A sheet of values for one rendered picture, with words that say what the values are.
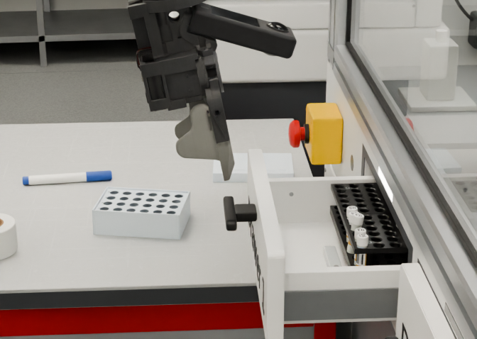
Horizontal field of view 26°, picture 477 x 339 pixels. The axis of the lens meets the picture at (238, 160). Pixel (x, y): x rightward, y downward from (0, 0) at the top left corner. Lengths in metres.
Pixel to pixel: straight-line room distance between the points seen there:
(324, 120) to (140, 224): 0.29
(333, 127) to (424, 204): 0.48
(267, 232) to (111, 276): 0.34
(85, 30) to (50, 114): 0.77
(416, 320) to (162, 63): 0.37
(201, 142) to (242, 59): 0.84
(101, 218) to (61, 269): 0.11
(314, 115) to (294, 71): 0.50
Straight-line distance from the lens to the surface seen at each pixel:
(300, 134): 1.48
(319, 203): 1.30
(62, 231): 1.48
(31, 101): 4.45
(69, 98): 4.45
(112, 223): 1.45
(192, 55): 1.08
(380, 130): 1.19
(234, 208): 1.17
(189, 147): 1.11
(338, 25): 1.52
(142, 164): 1.70
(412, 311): 0.99
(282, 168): 1.63
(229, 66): 1.95
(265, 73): 1.96
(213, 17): 1.08
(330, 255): 1.21
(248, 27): 1.09
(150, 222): 1.44
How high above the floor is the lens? 1.40
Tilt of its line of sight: 22 degrees down
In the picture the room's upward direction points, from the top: straight up
